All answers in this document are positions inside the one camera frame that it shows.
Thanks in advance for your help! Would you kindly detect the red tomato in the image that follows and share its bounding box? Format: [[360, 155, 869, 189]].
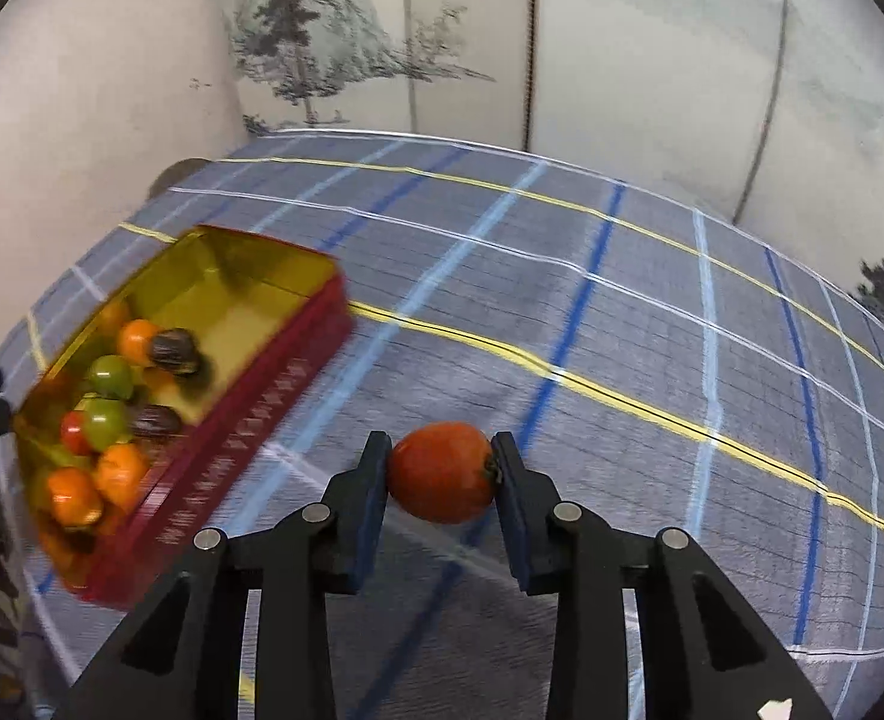
[[61, 411, 92, 457], [386, 421, 503, 526]]

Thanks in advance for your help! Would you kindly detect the painted landscape folding screen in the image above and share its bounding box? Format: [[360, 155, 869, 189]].
[[217, 0, 884, 361]]

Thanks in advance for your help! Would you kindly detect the blue plaid tablecloth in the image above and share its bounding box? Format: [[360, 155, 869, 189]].
[[0, 131, 884, 720]]

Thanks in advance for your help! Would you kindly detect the dark brown passion fruit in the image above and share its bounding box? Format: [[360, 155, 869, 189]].
[[128, 403, 184, 440], [148, 328, 203, 377]]

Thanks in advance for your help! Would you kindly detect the green tomato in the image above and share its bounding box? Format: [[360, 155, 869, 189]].
[[80, 397, 131, 447], [85, 355, 135, 400]]

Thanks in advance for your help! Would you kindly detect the orange mandarin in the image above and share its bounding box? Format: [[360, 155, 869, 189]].
[[95, 442, 150, 512], [115, 319, 161, 367], [46, 467, 105, 528]]

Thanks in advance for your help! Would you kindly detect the red and gold tin box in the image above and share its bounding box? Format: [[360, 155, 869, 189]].
[[13, 225, 354, 610]]

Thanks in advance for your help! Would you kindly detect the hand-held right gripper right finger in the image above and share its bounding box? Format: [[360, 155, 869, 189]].
[[493, 433, 837, 720]]

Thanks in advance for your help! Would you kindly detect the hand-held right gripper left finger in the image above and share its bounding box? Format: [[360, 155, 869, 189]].
[[59, 431, 392, 720]]

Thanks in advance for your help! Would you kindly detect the dark brown passion fruit front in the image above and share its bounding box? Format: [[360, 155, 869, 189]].
[[148, 328, 203, 377]]

